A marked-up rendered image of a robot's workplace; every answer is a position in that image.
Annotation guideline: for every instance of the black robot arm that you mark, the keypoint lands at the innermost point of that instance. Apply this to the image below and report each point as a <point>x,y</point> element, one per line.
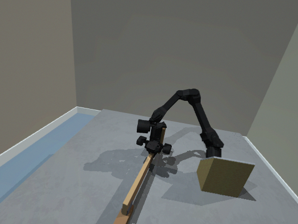
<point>208,135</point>

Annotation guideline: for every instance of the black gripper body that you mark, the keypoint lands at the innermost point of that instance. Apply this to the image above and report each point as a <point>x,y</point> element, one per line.
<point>166,147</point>

